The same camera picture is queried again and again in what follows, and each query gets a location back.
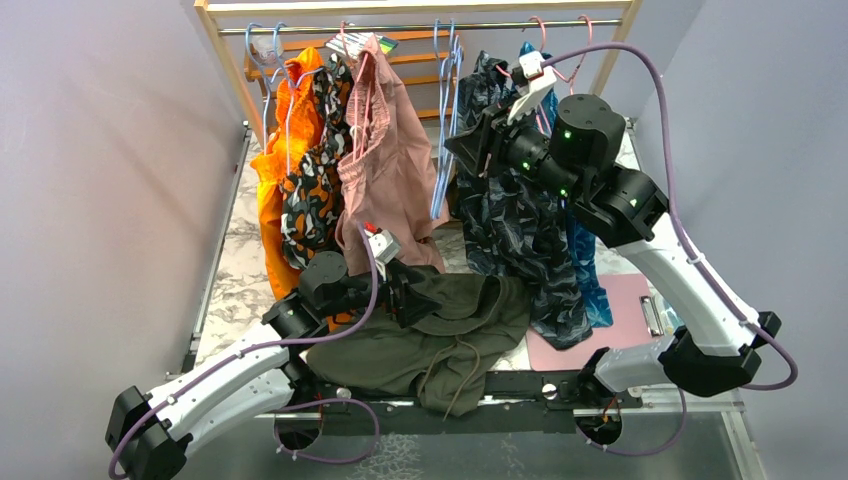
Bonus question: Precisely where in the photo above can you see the pink hanger on pink shorts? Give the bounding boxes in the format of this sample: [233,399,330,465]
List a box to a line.
[351,48,374,161]

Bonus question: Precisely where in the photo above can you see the metal clipboard clip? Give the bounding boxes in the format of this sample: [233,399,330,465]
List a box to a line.
[640,296,665,337]

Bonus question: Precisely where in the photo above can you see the black shark print shorts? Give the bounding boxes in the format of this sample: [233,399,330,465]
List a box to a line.
[453,51,594,352]

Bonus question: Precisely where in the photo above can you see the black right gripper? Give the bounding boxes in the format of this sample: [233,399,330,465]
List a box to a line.
[444,93,584,204]

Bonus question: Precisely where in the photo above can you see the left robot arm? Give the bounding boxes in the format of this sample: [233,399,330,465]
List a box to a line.
[105,252,438,479]

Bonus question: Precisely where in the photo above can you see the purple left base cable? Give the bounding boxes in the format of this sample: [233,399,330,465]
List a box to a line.
[272,397,382,466]

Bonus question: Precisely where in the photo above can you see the pink mat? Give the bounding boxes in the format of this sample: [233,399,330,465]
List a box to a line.
[526,274,652,372]

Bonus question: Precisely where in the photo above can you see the orange black camo shorts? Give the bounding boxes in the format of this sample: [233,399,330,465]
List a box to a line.
[281,54,354,269]

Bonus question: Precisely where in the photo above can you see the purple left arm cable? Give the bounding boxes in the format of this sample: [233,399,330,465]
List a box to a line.
[107,223,382,480]

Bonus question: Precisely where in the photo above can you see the blue wire hanger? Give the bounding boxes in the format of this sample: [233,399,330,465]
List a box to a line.
[429,19,463,221]

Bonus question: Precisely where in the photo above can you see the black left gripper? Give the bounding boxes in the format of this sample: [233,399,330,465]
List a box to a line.
[322,256,442,327]

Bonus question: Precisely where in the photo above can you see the dusty pink shorts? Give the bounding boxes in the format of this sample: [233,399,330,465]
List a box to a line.
[336,37,449,275]

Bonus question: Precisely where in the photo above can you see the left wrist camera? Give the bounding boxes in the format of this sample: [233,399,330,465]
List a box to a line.
[363,222,401,280]

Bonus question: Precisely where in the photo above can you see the wooden ladder shelf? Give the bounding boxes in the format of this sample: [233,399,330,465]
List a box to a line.
[243,30,449,122]

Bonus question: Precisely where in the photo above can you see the olive green shorts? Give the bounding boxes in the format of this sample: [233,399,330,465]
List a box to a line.
[306,273,531,397]

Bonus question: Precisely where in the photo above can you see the blue shark print shorts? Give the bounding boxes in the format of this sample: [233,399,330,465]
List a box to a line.
[519,41,613,327]

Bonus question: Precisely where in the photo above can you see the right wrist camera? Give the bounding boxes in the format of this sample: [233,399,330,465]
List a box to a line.
[507,51,558,125]

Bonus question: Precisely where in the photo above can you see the metal hanging rod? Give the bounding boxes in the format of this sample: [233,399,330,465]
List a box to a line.
[217,18,624,38]

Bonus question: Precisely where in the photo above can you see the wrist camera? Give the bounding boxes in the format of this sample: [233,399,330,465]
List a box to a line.
[507,51,558,125]
[363,222,401,280]

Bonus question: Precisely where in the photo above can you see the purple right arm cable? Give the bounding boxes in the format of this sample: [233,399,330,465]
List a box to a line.
[543,42,800,392]

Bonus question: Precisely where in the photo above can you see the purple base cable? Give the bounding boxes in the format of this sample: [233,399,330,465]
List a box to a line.
[272,397,382,466]
[574,390,689,458]

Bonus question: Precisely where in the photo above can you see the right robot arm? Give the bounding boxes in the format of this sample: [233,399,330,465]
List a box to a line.
[445,94,781,407]

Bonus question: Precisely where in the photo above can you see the colourful marker box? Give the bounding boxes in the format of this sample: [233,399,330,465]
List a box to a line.
[324,32,399,59]

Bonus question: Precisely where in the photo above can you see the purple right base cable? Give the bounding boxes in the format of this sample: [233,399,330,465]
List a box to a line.
[574,390,689,458]

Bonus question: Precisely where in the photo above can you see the blue hanger on orange shorts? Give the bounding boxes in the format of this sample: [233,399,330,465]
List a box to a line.
[245,23,325,182]

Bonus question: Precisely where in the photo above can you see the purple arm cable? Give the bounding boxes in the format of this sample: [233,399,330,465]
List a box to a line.
[543,42,800,392]
[107,223,382,480]

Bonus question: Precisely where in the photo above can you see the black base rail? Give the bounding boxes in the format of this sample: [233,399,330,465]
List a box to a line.
[274,370,642,441]

